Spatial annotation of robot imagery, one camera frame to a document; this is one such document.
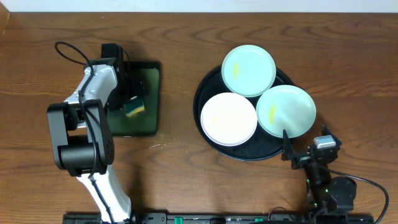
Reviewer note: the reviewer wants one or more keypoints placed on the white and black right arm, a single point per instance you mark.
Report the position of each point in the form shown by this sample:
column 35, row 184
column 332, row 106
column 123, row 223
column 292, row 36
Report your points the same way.
column 332, row 196

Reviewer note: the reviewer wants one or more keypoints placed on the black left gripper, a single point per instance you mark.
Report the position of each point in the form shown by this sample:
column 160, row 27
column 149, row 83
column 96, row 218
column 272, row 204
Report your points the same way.
column 134, row 94

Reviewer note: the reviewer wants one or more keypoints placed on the mint green plate top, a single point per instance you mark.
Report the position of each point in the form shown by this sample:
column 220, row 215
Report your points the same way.
column 248, row 70

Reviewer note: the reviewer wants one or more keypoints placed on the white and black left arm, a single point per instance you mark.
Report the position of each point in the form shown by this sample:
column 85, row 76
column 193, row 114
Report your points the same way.
column 82, row 141

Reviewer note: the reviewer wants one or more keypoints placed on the mint green plate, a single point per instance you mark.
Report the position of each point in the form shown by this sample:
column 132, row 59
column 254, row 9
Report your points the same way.
column 248, row 70
column 286, row 108

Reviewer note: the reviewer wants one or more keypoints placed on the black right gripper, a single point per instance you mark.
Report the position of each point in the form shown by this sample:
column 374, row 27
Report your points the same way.
column 304, row 158

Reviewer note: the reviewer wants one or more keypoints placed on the black rectangular tray green liquid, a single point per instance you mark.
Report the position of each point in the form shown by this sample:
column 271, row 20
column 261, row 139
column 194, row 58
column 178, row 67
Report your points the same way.
column 140, row 115

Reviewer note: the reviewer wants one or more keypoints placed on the white pinkish plate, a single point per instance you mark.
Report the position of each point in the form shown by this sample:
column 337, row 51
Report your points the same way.
column 228, row 119

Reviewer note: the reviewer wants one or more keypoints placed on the green and yellow sponge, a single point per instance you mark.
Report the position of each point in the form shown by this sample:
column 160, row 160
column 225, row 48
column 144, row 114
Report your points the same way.
column 134, row 106

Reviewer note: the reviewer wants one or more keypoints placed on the mint green plate right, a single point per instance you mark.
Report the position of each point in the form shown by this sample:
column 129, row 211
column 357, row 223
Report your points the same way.
column 286, row 108

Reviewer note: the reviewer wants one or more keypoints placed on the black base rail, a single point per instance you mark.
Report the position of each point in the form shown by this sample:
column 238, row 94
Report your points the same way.
column 162, row 218

